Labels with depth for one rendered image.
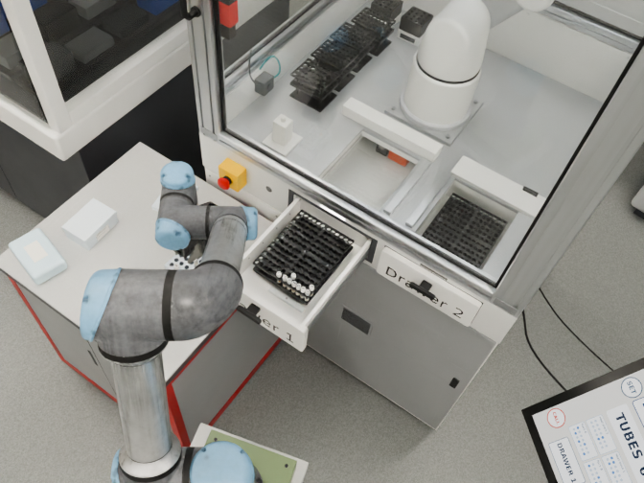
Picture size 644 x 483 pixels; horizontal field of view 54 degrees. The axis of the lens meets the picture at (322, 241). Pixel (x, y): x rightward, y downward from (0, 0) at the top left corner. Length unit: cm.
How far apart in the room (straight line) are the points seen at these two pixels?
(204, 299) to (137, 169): 110
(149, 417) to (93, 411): 133
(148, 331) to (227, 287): 14
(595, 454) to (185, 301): 88
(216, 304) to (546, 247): 73
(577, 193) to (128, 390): 89
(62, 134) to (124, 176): 21
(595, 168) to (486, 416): 150
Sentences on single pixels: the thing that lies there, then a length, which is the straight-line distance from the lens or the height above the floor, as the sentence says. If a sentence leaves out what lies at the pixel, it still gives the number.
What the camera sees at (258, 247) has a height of 88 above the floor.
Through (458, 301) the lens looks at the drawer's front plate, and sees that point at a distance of 165.
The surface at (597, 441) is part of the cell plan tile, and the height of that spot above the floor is 106.
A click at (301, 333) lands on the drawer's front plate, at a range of 153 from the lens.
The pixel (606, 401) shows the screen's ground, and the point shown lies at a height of 110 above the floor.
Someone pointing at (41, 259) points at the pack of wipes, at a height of 80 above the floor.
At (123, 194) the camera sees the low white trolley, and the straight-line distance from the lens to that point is 200.
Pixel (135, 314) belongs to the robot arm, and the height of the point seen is 141.
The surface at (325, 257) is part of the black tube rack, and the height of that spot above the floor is 90.
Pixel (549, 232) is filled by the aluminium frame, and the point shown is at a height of 127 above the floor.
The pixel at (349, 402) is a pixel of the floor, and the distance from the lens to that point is 245.
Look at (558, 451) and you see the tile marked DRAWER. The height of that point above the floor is 100.
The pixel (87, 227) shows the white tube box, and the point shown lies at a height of 81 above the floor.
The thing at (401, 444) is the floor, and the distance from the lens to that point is 243.
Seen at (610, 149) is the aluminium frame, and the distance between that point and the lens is 120.
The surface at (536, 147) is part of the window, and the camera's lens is 127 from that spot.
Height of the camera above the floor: 228
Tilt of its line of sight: 55 degrees down
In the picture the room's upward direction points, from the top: 8 degrees clockwise
